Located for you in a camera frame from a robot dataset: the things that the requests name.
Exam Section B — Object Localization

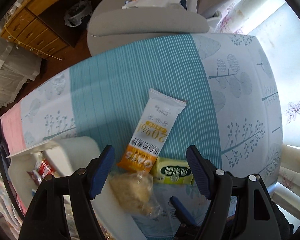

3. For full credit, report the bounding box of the green snack packet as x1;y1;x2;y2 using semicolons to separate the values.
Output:
150;157;194;185

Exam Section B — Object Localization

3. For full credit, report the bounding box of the clear-wrapped rice cracker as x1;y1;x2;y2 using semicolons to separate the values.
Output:
109;172;162;219

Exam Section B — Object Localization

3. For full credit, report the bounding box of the white plastic storage bin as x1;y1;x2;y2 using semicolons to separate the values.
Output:
8;137;143;239

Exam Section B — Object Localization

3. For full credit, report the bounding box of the orange white protein bar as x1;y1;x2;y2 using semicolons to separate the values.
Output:
117;88;186;173

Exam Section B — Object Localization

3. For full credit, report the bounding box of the teal floral tablecloth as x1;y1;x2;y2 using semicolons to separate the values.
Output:
20;32;283;240

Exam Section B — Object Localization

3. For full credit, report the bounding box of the wooden desk with drawers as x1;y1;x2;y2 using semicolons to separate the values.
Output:
1;0;102;59

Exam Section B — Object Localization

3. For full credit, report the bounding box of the grey office chair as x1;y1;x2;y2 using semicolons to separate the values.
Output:
87;0;209;56

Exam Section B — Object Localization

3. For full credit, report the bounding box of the black trash bin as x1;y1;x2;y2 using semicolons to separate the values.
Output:
64;0;93;28

